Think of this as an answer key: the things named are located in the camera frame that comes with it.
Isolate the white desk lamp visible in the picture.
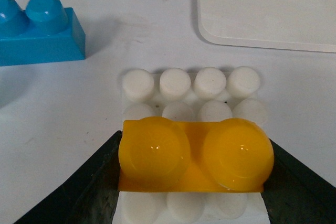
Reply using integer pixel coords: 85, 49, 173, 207
197, 0, 335, 52

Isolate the yellow two-stud block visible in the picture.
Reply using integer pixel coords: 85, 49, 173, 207
118, 117, 274, 193

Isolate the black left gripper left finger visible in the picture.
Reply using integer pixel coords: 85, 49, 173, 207
17, 131, 122, 223

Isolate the white studded base plate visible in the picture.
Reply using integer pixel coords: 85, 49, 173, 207
114, 67, 269, 223

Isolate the blue three-stud block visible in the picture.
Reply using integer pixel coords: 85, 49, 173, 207
1, 0, 86, 66

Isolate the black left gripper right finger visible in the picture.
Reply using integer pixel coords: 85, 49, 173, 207
261, 141, 335, 223

